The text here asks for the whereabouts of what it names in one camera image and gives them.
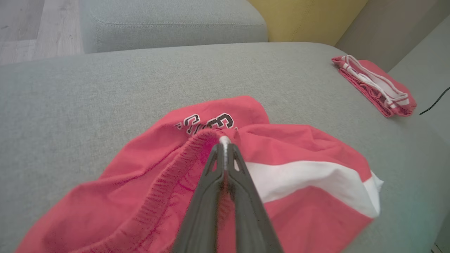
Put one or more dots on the red Bulls 23 jersey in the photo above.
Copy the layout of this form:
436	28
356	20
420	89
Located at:
379	84

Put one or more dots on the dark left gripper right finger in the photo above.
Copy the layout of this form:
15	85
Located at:
251	218

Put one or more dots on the red shorts with white stripe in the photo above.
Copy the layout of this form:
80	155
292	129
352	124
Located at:
140	182

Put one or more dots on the light grey sofa backrest cushion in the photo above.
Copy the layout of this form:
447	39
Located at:
429	70

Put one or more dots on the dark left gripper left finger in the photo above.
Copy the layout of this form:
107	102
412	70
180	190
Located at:
204	211

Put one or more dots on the grey sofa cushion with seam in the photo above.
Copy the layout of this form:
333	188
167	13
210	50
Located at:
168	28

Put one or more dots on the yellow upholstered cushion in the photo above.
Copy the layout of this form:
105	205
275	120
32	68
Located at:
306	21

